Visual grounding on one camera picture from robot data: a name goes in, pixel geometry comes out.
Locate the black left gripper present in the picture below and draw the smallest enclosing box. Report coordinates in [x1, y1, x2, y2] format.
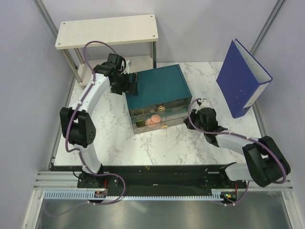
[111, 72, 138, 96]

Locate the teal drawer organizer box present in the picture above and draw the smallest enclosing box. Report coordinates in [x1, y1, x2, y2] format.
[125, 64, 193, 117]

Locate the gold round jar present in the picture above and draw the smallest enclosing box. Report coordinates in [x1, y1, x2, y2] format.
[135, 120, 146, 128]

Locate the pink round compact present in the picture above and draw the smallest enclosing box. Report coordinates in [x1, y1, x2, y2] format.
[151, 114, 162, 123]
[146, 118, 154, 125]

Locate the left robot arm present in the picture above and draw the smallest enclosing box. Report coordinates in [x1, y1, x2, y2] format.
[60, 53, 138, 187]

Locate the blue lever arch binder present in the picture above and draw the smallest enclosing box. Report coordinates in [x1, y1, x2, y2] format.
[216, 39, 273, 119]

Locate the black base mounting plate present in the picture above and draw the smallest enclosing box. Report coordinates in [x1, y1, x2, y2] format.
[51, 165, 247, 195]

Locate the white wooden shelf table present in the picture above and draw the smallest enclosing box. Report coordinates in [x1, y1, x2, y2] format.
[55, 14, 159, 88]

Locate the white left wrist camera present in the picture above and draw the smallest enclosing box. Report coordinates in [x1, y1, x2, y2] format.
[123, 60, 132, 73]

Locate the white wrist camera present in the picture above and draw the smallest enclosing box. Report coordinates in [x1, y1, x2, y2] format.
[196, 98, 210, 110]
[123, 60, 132, 73]

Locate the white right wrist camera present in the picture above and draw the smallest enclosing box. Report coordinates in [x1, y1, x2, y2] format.
[196, 98, 210, 110]

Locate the light blue cable duct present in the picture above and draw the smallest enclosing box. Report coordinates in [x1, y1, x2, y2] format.
[44, 190, 228, 201]

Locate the aluminium frame rail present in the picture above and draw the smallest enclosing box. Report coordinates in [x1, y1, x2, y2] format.
[33, 170, 81, 190]

